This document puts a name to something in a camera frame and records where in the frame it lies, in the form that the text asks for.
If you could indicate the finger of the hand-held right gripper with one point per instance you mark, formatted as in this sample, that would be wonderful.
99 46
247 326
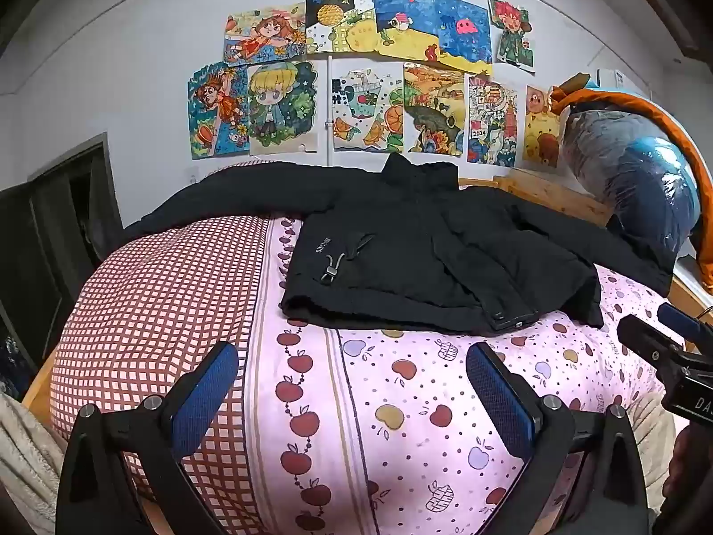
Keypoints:
682 319
649 343

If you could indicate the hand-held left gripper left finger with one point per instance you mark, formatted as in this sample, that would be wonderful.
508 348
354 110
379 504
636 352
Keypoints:
206 395

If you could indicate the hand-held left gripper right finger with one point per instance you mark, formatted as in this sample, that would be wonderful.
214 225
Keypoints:
501 401

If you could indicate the black padded jacket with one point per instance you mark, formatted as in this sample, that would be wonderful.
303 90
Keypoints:
423 245

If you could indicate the pink apple print bed sheet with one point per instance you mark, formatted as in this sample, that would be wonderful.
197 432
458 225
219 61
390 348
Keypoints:
390 401

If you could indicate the plastic wrapped blue quilt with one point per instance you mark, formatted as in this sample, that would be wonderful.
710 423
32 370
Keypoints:
640 178

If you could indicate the orange cloth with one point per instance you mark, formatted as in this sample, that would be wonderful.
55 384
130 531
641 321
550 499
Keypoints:
677 128

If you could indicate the beige fluffy blanket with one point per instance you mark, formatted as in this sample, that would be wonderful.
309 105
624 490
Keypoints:
25 457

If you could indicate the dark door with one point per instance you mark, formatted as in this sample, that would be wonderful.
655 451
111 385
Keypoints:
50 234

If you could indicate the yellow bear drawing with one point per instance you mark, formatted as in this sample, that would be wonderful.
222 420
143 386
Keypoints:
541 131

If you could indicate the white air conditioner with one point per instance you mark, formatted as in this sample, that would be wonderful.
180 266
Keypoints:
621 79

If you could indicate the colourful city drawing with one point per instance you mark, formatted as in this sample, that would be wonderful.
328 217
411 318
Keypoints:
491 122

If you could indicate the orange dress girl blue drawing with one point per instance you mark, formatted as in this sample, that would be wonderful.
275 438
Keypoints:
217 111

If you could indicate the orange fields landscape drawing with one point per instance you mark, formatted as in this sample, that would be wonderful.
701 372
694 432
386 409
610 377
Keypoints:
434 111

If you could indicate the juice cup orange slices drawing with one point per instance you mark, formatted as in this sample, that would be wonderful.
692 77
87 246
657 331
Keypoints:
365 108

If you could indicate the red haired figure drawing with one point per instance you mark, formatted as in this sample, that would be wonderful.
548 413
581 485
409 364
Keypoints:
511 30

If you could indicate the lying girl flower drawing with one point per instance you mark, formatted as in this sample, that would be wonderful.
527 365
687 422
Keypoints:
262 33

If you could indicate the blue sea beach drawing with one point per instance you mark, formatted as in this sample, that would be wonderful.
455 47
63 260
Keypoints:
434 28

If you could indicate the yellow pineapple drawing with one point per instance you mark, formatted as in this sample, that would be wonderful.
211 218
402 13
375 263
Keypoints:
334 16

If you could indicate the wooden bed frame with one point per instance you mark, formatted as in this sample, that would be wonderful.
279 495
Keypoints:
557 195

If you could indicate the white wall pipe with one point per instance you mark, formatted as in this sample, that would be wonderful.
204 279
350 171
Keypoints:
328 61

